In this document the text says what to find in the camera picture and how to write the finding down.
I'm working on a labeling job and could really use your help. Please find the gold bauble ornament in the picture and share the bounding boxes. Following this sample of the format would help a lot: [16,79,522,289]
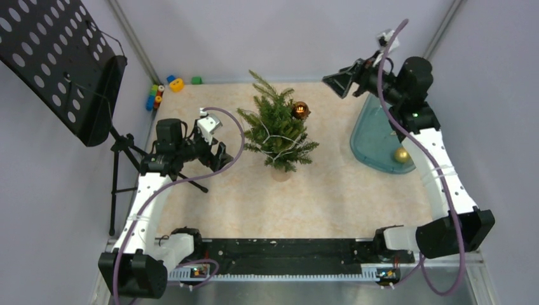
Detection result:
[393,147,411,164]

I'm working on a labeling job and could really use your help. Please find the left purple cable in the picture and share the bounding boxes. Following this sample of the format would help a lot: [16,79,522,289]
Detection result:
[112,106,246,305]

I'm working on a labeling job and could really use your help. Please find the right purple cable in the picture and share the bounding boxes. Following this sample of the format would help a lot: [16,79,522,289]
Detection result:
[376,18,467,297]

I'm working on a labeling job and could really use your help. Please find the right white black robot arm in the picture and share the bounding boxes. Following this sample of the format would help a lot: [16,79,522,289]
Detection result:
[322,57,495,262]

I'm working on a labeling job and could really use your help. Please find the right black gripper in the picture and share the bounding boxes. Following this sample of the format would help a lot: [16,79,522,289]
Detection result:
[323,50,405,106]

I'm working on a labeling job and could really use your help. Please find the green toy block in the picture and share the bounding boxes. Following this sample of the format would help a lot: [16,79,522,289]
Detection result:
[191,76,203,85]

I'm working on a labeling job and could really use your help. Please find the yellow toy block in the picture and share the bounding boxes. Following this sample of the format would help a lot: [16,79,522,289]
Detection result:
[169,78,184,93]

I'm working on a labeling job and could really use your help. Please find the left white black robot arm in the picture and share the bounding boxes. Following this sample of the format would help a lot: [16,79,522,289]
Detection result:
[98,114,233,299]

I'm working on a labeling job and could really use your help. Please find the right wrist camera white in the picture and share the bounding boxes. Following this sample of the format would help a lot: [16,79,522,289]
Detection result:
[373,29,400,65]

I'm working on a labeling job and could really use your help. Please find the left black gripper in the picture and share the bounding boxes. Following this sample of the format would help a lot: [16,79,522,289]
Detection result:
[176,126,233,172]

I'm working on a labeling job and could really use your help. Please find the small green christmas tree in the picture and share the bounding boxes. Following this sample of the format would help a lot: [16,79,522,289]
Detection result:
[236,70,320,182]

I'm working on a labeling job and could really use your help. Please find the stacked colourful brick toy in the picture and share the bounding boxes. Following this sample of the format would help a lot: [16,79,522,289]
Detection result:
[146,85,165,111]

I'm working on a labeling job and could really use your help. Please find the black perforated music stand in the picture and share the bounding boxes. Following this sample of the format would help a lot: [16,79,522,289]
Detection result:
[0,0,209,236]

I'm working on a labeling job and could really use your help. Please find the copper bauble ornament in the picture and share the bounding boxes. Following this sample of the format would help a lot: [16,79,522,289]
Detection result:
[292,101,311,121]

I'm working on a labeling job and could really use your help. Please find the teal plastic tray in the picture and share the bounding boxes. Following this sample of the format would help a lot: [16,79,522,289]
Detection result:
[350,94,416,175]

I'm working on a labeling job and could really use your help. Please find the purple cable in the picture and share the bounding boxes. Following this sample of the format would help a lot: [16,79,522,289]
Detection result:
[376,18,467,297]
[112,106,246,305]

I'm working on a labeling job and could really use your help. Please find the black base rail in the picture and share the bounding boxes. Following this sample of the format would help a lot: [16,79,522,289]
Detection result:
[169,238,416,281]

